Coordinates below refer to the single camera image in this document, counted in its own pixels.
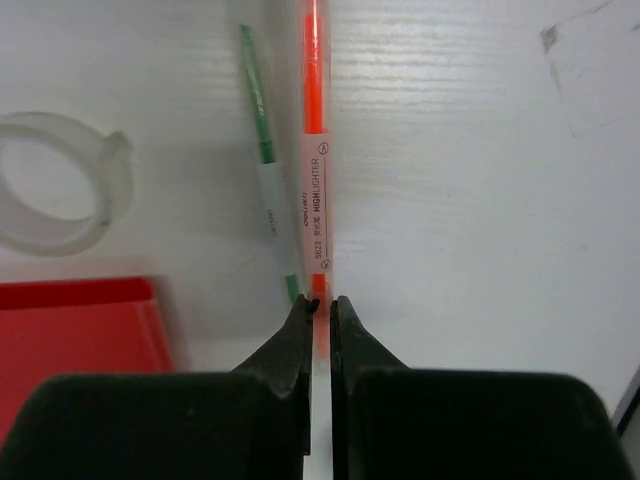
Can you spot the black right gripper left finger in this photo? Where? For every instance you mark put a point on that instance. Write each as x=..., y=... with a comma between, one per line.
x=252, y=422

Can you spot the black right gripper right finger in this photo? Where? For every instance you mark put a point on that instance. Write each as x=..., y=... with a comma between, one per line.
x=391, y=421

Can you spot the orange highlighter pen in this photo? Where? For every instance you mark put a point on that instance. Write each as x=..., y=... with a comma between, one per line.
x=316, y=165

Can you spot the red plastic folder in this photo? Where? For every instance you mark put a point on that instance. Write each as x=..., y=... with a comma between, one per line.
x=48, y=328

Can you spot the green highlighter pen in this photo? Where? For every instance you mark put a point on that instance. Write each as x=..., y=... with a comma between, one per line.
x=270, y=169

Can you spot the clear tape roll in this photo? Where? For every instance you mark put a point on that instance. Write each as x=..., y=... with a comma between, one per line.
x=63, y=183

